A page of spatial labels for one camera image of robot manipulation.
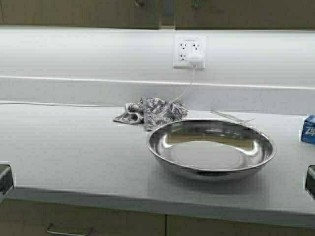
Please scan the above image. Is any left drawer metal handle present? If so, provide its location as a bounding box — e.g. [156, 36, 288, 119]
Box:
[45, 223, 94, 236]

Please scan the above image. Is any cabinet door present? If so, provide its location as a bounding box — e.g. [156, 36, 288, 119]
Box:
[174, 0, 315, 30]
[0, 0, 161, 29]

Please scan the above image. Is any clear plastic fork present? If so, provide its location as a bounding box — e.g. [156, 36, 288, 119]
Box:
[210, 110, 254, 123]

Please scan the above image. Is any white charger plug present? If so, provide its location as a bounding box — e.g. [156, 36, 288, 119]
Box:
[188, 55, 202, 68]

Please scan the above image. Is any middle lower drawer front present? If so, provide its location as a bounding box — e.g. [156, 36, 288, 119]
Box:
[166, 215, 315, 236]

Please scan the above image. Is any upper left cabinet door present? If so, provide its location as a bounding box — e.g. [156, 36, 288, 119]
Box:
[0, 0, 161, 29]

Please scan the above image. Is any white charger cable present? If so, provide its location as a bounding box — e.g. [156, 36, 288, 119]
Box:
[0, 65, 197, 108]

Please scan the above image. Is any left lower drawer front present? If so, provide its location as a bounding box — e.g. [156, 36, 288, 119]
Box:
[0, 200, 166, 236]

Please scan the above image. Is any upper middle cabinet door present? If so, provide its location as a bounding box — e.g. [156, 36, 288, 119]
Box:
[174, 0, 315, 30]

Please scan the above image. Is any large stainless steel bowl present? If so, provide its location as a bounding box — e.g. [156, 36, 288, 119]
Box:
[146, 118, 276, 182]

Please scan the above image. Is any white wall power outlet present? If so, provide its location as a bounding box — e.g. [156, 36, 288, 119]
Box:
[173, 35, 207, 70]

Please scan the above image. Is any blue Ziploc bag box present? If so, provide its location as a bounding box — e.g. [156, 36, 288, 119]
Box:
[301, 115, 315, 145]

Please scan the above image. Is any grey patterned dish cloth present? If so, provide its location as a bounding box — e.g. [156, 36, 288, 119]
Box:
[113, 97, 189, 131]

